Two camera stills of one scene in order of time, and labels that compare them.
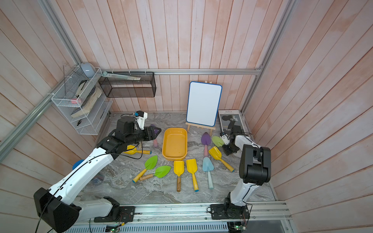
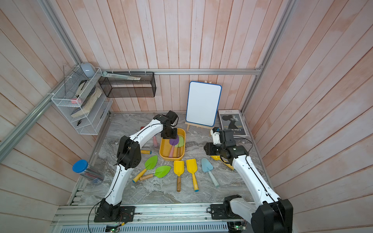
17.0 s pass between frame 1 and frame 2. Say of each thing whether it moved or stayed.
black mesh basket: stayed
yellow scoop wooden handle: stayed
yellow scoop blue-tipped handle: stayed
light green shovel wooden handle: moved
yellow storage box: stayed
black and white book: stayed
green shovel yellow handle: stayed
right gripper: moved
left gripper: moved
